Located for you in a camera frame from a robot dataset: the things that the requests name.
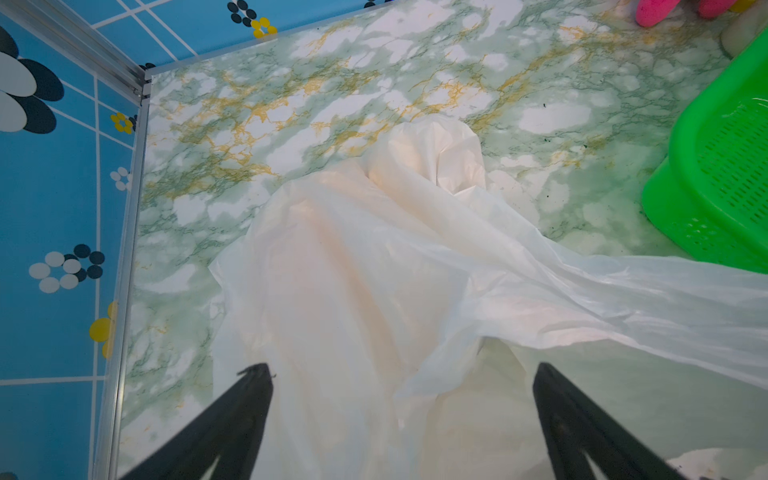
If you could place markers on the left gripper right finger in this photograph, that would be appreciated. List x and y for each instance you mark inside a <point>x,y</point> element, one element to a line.
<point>579,435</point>

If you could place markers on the green plastic basket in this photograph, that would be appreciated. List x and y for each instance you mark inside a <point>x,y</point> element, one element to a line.
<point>709,195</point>

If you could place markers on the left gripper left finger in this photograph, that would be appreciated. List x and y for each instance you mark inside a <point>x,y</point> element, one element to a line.
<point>222,442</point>

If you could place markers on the left aluminium frame post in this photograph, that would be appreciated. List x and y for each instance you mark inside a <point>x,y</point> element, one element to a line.
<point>67,144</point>

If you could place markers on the white plastic bag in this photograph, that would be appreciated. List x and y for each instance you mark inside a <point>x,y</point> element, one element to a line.
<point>403,310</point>

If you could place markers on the jar with black lid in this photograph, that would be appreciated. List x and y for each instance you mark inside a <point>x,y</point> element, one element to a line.
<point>748,25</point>

